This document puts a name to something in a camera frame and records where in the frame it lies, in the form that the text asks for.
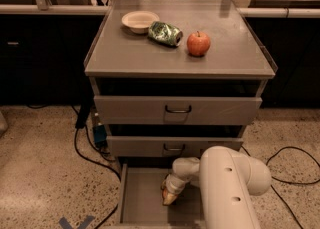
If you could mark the grey drawer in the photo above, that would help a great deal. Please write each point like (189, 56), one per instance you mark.
(140, 202)
(143, 146)
(156, 110)

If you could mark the bottom grey drawer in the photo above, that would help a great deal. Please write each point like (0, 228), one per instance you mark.
(140, 202)

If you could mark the crushed green soda can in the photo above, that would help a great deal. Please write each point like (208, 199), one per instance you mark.
(165, 33)

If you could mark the middle grey drawer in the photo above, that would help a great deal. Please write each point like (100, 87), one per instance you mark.
(143, 146)

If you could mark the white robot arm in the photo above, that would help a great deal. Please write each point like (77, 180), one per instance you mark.
(227, 181)

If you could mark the grey drawer cabinet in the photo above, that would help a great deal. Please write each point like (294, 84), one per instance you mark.
(123, 63)

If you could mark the blue power box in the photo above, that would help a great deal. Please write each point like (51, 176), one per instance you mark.
(100, 136)

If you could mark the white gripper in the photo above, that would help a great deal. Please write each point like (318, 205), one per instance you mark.
(173, 184)

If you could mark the red apple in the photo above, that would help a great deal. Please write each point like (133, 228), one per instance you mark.
(198, 43)

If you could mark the white horizontal rail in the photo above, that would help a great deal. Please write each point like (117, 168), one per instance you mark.
(103, 10)

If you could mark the orange fruit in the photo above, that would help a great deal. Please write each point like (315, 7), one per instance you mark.
(164, 193)

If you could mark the white bowl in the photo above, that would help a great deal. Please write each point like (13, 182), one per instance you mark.
(139, 21)

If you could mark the top grey drawer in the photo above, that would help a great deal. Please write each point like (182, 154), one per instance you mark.
(156, 110)

